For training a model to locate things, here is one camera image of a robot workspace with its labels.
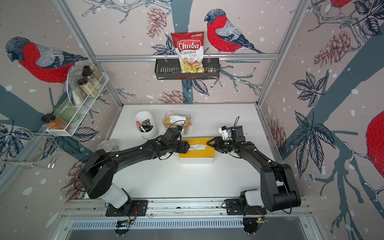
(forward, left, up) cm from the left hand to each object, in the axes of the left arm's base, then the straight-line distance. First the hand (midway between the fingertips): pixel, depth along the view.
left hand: (187, 143), depth 87 cm
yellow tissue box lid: (-6, -12, +1) cm, 14 cm away
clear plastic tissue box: (+19, +11, -1) cm, 22 cm away
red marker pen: (+13, +32, +1) cm, 35 cm away
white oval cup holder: (+8, +24, -4) cm, 26 cm away
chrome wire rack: (-15, +63, +14) cm, 66 cm away
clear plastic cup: (-1, +50, -1) cm, 50 cm away
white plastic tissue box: (-8, -5, -6) cm, 11 cm away
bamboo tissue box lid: (+18, +15, -5) cm, 24 cm away
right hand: (-1, -13, +1) cm, 13 cm away
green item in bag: (+4, +59, +24) cm, 64 cm away
